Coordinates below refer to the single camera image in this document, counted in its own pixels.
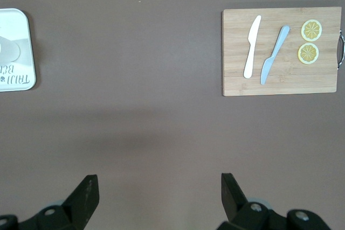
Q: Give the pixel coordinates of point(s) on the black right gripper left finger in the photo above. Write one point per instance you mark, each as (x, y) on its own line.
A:
(81, 203)

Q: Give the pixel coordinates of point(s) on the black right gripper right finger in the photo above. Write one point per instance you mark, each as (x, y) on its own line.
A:
(234, 203)

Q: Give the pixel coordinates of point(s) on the white plastic cup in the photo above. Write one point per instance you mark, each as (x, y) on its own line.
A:
(10, 49)

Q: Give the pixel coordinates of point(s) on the brown table mat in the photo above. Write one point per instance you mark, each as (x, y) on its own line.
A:
(161, 106)

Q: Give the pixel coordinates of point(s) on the bamboo cutting board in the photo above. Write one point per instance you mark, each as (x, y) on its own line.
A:
(291, 79)

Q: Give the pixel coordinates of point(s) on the grey plastic knife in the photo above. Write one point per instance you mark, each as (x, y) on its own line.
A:
(269, 61)

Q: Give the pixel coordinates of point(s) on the white plastic knife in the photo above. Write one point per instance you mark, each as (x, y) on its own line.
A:
(252, 49)

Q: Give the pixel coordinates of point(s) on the yellow lemon slice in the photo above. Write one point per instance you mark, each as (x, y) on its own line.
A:
(311, 30)
(308, 53)

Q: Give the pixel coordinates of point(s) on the cream bear print tray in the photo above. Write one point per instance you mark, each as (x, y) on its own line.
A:
(25, 25)

